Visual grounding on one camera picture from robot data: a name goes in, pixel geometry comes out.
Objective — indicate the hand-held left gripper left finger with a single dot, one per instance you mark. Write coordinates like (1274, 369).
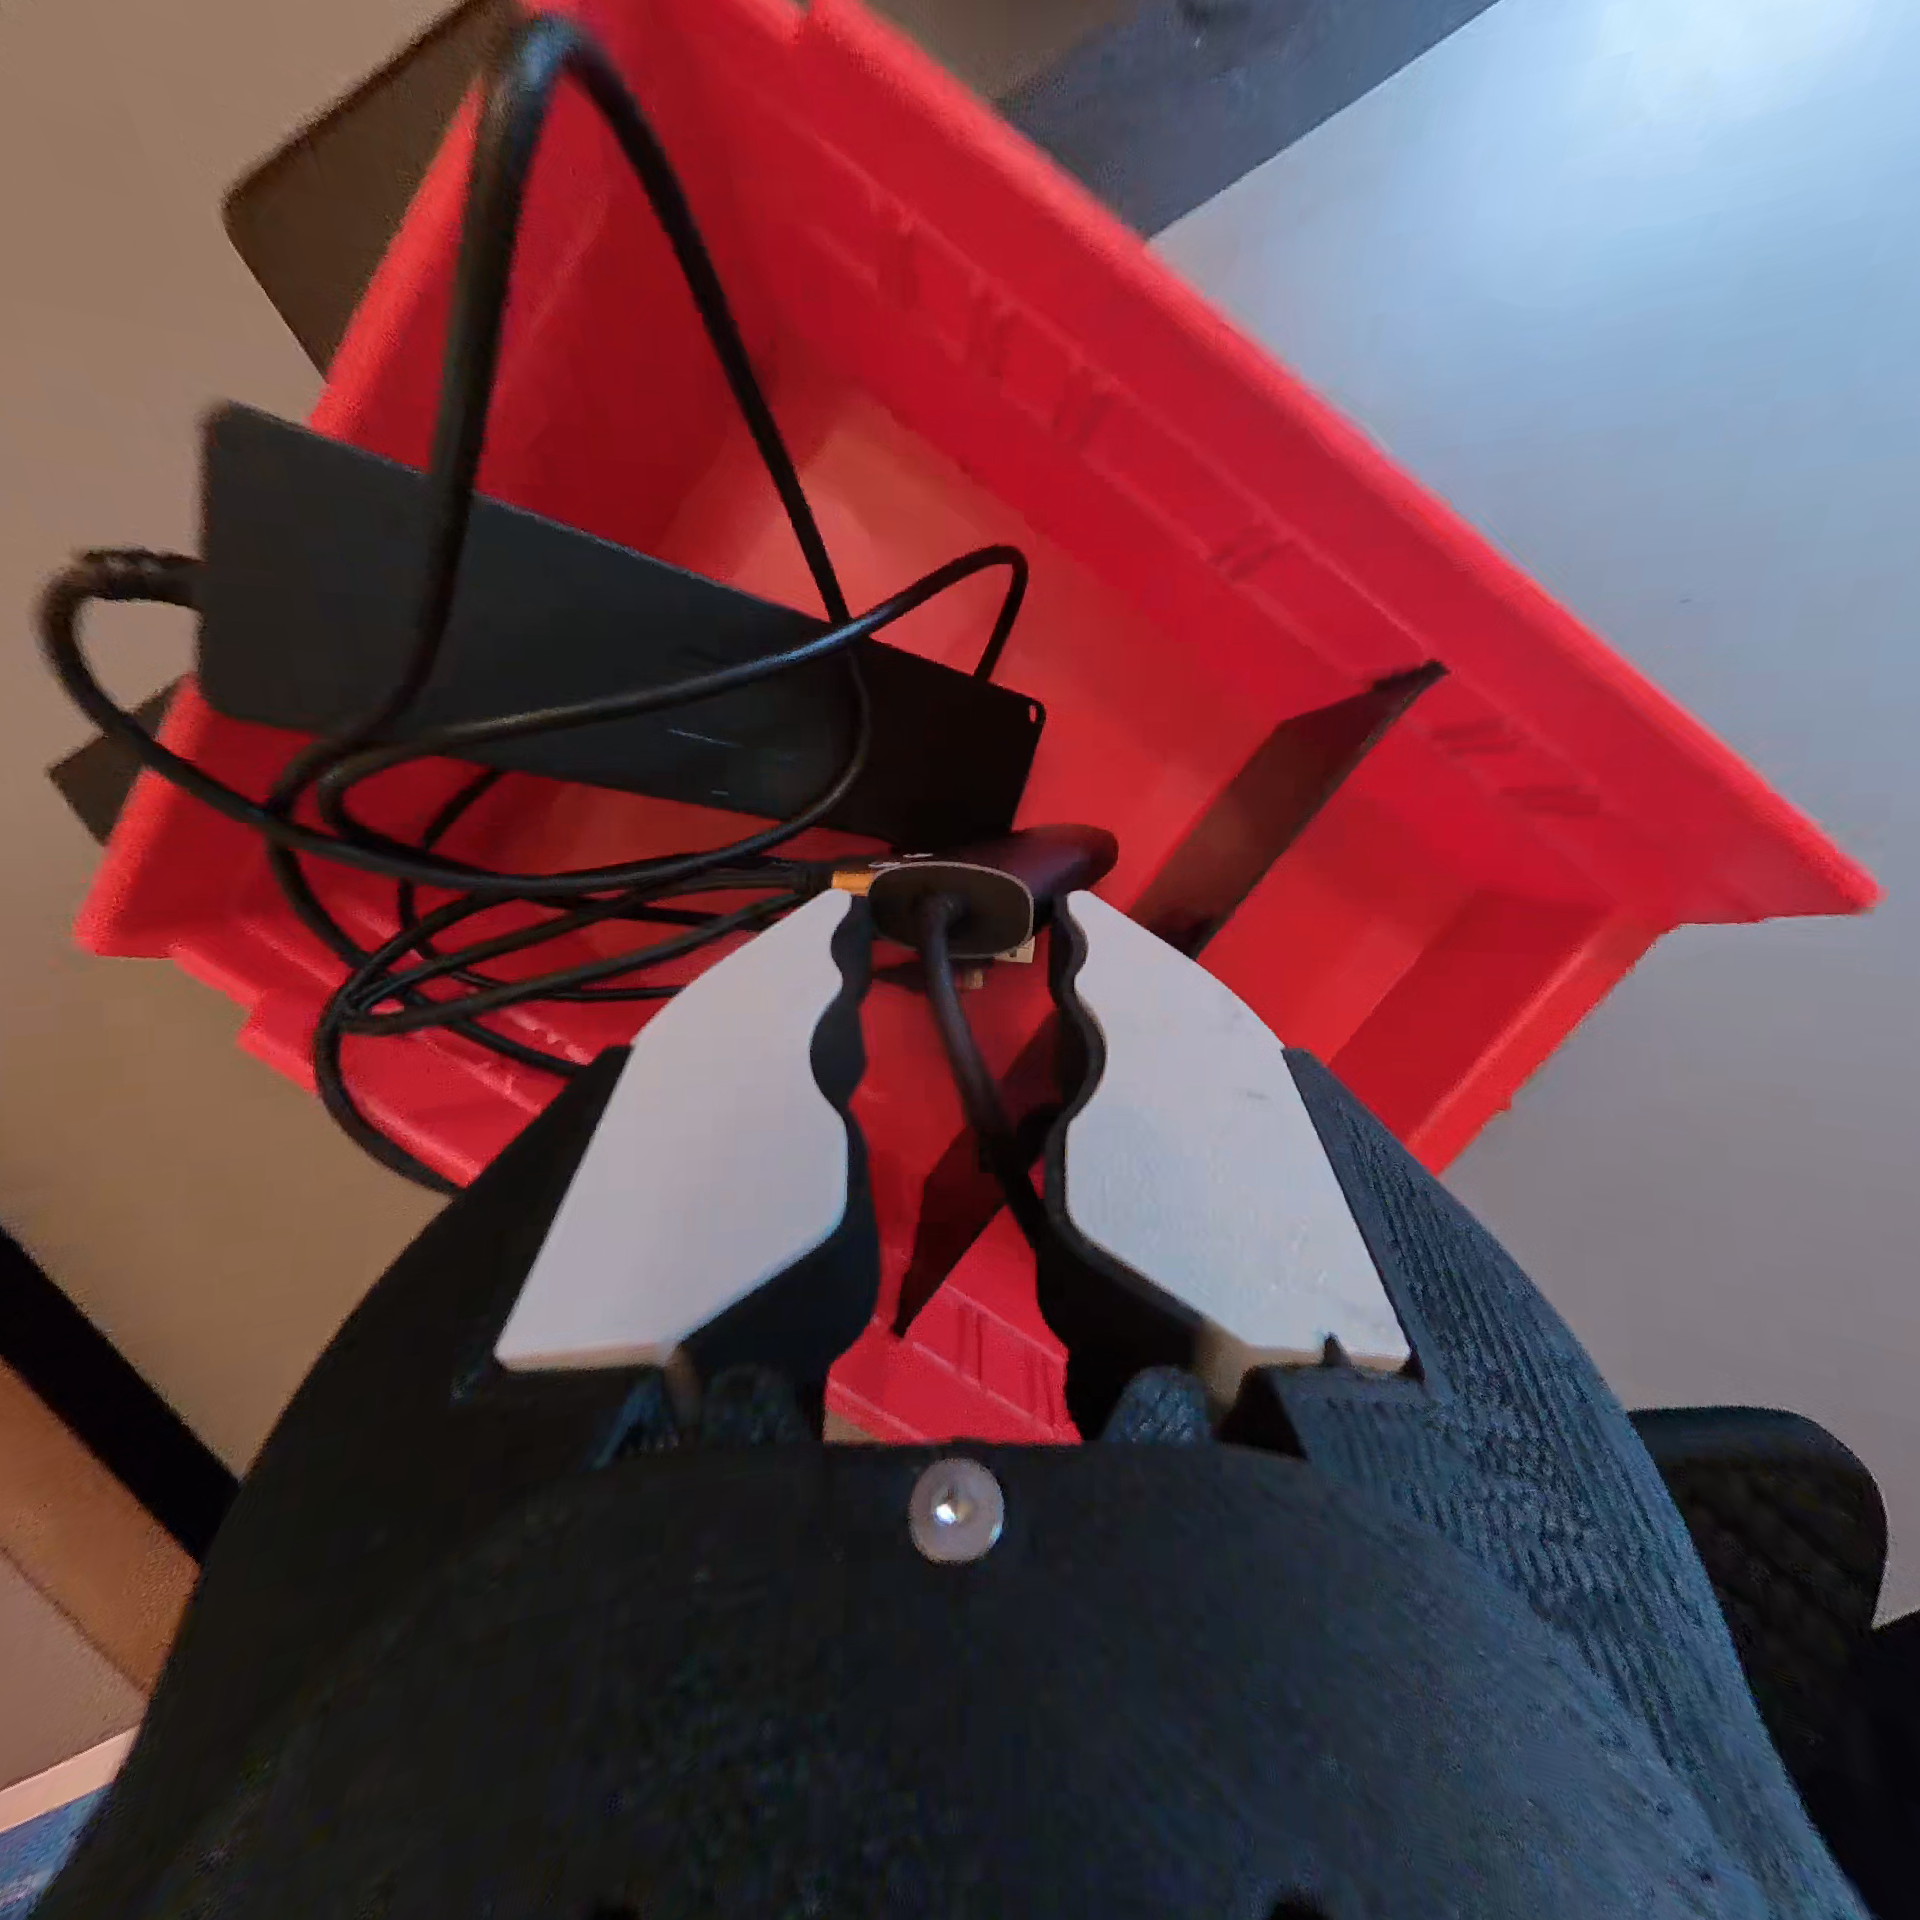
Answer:
(705, 1170)

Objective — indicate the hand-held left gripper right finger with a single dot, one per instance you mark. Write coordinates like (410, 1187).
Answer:
(1215, 1184)

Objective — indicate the black usb hub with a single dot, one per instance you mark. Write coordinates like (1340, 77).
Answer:
(300, 600)

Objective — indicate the red plastic bin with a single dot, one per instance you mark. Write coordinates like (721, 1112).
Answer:
(1202, 451)

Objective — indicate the black bin divider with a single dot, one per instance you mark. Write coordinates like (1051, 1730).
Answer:
(1290, 797)

